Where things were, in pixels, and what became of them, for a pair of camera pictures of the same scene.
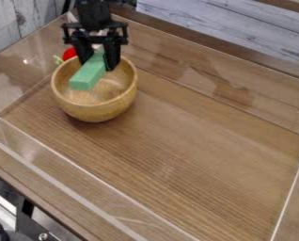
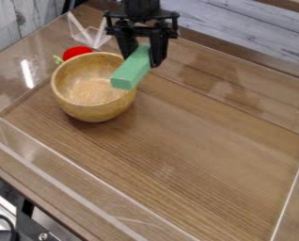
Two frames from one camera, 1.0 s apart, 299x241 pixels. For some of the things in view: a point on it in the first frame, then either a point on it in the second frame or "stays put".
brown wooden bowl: [109, 99] stays put
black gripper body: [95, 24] → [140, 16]
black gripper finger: [83, 45] → [127, 40]
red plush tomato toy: [68, 54] stays put
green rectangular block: [92, 73] → [135, 71]
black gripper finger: [112, 50] → [159, 46]
